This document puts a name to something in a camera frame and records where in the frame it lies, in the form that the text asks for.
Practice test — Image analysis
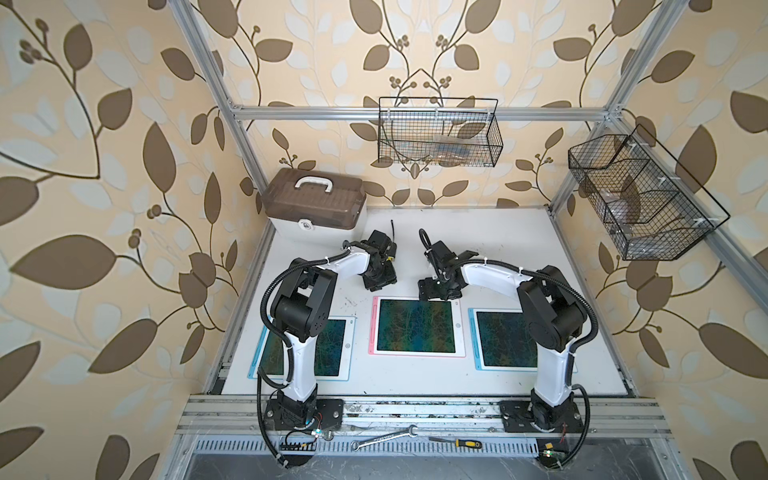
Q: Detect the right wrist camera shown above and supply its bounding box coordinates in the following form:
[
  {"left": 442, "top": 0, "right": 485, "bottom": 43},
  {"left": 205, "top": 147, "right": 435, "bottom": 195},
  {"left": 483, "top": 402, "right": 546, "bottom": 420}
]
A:
[{"left": 418, "top": 228, "right": 461, "bottom": 281}]

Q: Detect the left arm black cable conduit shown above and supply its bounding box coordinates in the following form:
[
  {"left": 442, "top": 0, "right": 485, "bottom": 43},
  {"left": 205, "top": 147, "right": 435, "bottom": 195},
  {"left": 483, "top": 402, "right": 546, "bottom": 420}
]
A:
[{"left": 256, "top": 248, "right": 355, "bottom": 391}]

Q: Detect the yellow black tape measure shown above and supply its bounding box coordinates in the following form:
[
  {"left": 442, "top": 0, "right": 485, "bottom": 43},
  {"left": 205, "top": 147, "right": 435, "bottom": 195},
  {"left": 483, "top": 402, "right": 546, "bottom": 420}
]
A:
[{"left": 386, "top": 220, "right": 397, "bottom": 261}]

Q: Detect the back black wire basket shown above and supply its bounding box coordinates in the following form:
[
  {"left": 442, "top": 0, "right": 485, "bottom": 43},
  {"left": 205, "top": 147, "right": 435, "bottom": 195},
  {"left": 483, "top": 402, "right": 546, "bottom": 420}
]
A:
[{"left": 377, "top": 96, "right": 504, "bottom": 168}]

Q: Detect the pink writing tablet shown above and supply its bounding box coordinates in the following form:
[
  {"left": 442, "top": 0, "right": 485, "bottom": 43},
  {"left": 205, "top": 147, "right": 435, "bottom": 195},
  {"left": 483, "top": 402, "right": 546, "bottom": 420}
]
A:
[{"left": 368, "top": 296, "right": 466, "bottom": 358}]

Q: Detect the yellow black handle screwdriver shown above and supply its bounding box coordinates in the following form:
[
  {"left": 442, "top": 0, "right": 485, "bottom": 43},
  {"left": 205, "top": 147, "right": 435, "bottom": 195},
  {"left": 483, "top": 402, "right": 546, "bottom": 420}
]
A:
[{"left": 428, "top": 436, "right": 483, "bottom": 450}]

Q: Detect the right black wire basket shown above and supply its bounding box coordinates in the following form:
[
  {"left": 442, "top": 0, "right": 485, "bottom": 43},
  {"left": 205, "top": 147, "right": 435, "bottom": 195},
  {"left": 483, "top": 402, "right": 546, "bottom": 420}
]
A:
[{"left": 568, "top": 124, "right": 730, "bottom": 261}]

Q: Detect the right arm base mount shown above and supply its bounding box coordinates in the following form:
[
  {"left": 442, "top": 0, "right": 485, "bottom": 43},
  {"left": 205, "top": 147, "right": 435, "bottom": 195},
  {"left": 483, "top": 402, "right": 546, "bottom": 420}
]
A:
[{"left": 498, "top": 393, "right": 592, "bottom": 470}]

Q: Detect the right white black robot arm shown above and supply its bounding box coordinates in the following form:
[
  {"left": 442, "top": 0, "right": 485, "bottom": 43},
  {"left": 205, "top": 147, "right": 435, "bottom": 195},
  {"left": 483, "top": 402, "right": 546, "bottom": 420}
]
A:
[{"left": 418, "top": 259, "right": 598, "bottom": 417}]

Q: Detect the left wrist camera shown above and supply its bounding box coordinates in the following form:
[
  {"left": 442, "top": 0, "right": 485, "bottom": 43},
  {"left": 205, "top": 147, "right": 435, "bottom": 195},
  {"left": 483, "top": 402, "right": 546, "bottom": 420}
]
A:
[{"left": 362, "top": 230, "right": 390, "bottom": 265}]

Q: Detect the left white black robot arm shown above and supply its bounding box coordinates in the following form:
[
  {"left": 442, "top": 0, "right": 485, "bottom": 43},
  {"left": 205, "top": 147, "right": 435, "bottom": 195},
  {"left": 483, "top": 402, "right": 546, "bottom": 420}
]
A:
[{"left": 258, "top": 242, "right": 397, "bottom": 424}]

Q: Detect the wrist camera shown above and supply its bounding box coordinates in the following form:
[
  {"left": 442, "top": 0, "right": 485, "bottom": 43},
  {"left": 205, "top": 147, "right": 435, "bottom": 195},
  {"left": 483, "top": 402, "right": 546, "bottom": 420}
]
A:
[
  {"left": 418, "top": 228, "right": 461, "bottom": 281},
  {"left": 362, "top": 230, "right": 390, "bottom": 265}
]

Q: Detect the black wire basket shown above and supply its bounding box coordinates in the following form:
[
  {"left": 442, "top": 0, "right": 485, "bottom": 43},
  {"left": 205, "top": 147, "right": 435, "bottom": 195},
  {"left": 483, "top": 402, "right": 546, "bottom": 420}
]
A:
[
  {"left": 377, "top": 96, "right": 504, "bottom": 168},
  {"left": 568, "top": 124, "right": 730, "bottom": 261}
]

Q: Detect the blue writing tablet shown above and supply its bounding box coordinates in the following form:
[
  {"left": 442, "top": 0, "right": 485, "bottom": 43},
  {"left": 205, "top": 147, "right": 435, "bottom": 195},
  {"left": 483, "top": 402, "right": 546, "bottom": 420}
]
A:
[
  {"left": 248, "top": 316, "right": 357, "bottom": 383},
  {"left": 468, "top": 308, "right": 538, "bottom": 373}
]

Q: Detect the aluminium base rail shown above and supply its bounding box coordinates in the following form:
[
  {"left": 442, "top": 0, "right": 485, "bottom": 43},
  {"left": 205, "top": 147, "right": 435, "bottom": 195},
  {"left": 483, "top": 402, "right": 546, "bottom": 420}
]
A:
[{"left": 176, "top": 395, "right": 672, "bottom": 458}]

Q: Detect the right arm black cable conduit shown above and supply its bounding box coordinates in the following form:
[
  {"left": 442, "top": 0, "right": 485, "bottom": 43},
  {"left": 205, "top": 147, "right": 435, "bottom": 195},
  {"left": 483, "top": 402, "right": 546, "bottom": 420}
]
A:
[{"left": 455, "top": 257, "right": 600, "bottom": 355}]

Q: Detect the brown lid white toolbox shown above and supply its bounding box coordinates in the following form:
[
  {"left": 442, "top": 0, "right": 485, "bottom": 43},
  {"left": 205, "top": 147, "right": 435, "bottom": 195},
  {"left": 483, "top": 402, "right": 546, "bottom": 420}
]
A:
[{"left": 263, "top": 169, "right": 367, "bottom": 246}]

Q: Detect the silver wrench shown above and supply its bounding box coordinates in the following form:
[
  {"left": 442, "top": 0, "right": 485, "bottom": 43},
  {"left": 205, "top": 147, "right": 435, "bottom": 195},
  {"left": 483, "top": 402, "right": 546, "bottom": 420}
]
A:
[{"left": 351, "top": 424, "right": 418, "bottom": 451}]

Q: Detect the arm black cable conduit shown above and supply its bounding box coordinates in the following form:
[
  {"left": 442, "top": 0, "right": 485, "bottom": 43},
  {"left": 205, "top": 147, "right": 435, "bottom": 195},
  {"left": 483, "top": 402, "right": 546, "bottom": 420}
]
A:
[
  {"left": 256, "top": 248, "right": 355, "bottom": 391},
  {"left": 455, "top": 257, "right": 600, "bottom": 355}
]

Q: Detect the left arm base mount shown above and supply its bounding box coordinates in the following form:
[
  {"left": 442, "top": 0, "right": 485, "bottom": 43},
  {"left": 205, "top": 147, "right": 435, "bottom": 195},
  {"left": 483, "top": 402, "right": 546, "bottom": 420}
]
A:
[{"left": 265, "top": 395, "right": 345, "bottom": 468}]

